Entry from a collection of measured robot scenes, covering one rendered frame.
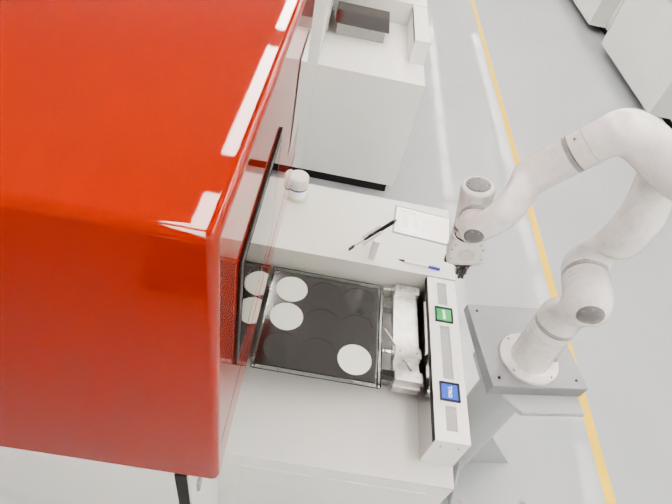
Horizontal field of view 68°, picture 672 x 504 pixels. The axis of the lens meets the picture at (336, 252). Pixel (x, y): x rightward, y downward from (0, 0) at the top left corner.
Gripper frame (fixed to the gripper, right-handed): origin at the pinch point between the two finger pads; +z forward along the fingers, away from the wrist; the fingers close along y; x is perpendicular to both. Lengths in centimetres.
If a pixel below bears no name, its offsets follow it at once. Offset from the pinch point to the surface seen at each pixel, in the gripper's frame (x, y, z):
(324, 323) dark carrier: -11.3, -39.6, 13.6
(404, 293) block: 5.6, -15.2, 18.2
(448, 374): -25.3, -3.4, 15.5
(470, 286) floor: 98, 30, 120
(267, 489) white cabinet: -51, -53, 40
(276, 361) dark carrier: -27, -51, 11
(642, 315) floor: 100, 137, 143
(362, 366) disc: -23.9, -27.5, 16.1
